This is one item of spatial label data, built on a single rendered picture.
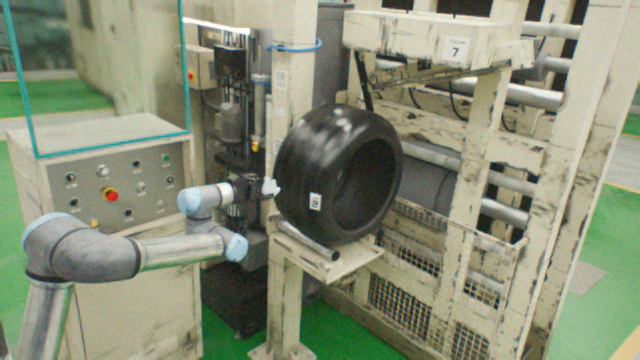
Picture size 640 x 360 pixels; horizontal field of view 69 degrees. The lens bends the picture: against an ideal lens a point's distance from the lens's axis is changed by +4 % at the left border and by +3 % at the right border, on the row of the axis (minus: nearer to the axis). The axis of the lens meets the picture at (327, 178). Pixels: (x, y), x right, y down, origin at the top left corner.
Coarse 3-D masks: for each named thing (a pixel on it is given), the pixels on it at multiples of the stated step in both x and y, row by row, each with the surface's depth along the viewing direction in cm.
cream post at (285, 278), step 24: (288, 0) 170; (312, 0) 174; (288, 24) 173; (312, 24) 178; (288, 72) 180; (312, 72) 186; (288, 96) 183; (312, 96) 191; (288, 120) 187; (288, 264) 215; (288, 288) 221; (288, 312) 228; (288, 336) 234
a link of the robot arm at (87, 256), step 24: (72, 240) 96; (96, 240) 98; (120, 240) 101; (144, 240) 108; (168, 240) 112; (192, 240) 117; (216, 240) 124; (240, 240) 128; (72, 264) 95; (96, 264) 96; (120, 264) 99; (144, 264) 105; (168, 264) 111
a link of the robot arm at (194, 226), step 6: (186, 216) 135; (210, 216) 136; (186, 222) 135; (192, 222) 134; (198, 222) 134; (204, 222) 134; (210, 222) 135; (186, 228) 136; (192, 228) 134; (198, 228) 134; (204, 228) 133; (210, 228) 132; (186, 234) 136; (192, 234) 134; (198, 234) 133
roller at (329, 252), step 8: (280, 224) 195; (288, 224) 193; (288, 232) 192; (296, 232) 189; (304, 240) 185; (312, 240) 183; (312, 248) 183; (320, 248) 179; (328, 248) 178; (328, 256) 176; (336, 256) 176
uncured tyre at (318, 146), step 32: (320, 128) 163; (352, 128) 161; (384, 128) 172; (288, 160) 165; (320, 160) 157; (352, 160) 207; (384, 160) 200; (288, 192) 166; (320, 192) 158; (352, 192) 209; (384, 192) 200; (320, 224) 165; (352, 224) 198
